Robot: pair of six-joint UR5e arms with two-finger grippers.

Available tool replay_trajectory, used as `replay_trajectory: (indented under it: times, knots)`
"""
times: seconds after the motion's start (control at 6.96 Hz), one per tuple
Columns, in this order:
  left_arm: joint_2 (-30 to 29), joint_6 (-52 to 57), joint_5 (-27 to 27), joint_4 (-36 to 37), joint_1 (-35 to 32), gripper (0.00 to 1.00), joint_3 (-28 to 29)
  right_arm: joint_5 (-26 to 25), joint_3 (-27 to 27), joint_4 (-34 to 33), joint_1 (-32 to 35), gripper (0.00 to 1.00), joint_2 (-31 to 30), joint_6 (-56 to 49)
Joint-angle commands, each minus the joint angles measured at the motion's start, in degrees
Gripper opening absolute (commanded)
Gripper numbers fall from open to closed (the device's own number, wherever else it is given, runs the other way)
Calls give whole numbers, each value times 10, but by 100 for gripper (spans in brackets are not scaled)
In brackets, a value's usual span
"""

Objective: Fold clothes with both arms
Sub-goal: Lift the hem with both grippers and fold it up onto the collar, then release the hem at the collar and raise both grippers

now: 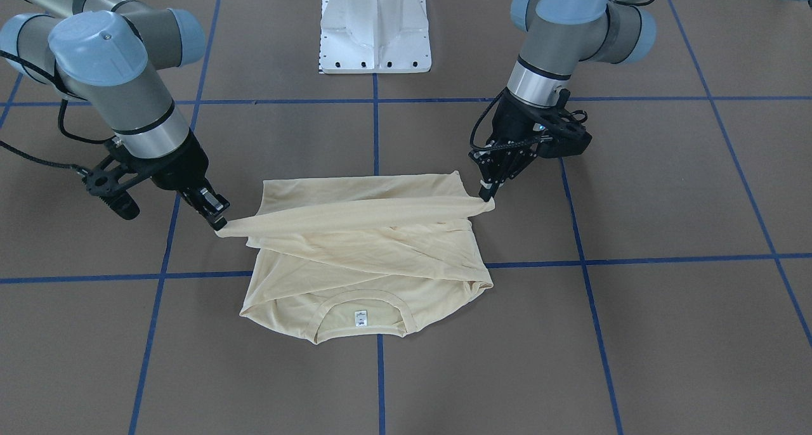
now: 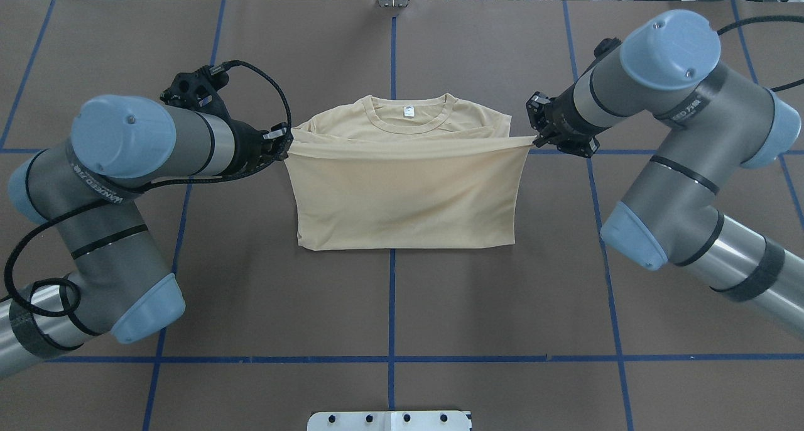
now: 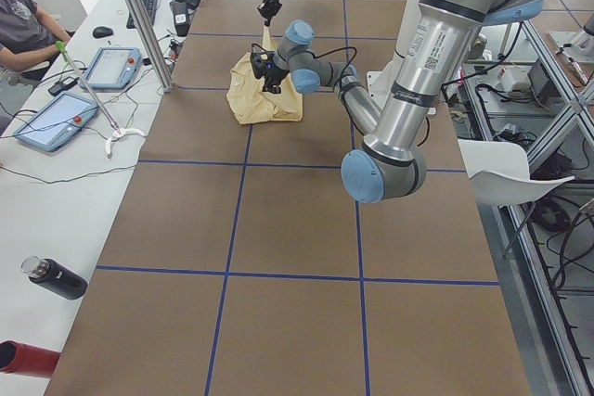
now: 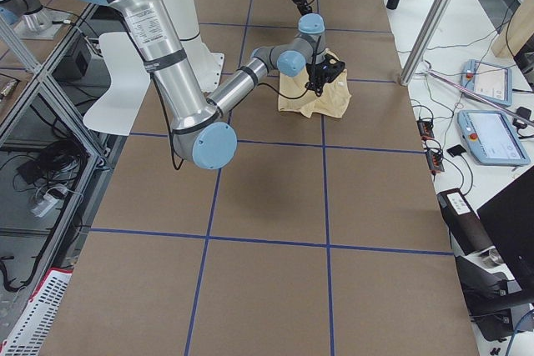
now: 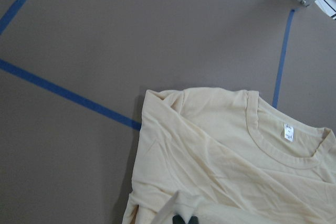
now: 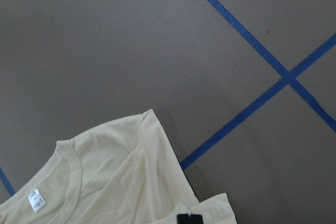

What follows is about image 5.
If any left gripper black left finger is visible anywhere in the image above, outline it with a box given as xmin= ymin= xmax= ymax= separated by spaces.
xmin=172 ymin=212 xmax=188 ymax=224

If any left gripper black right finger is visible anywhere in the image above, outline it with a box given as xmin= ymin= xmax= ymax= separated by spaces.
xmin=189 ymin=211 xmax=199 ymax=224

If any beige long-sleeve printed shirt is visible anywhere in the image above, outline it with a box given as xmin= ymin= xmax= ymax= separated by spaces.
xmin=122 ymin=88 xmax=335 ymax=223

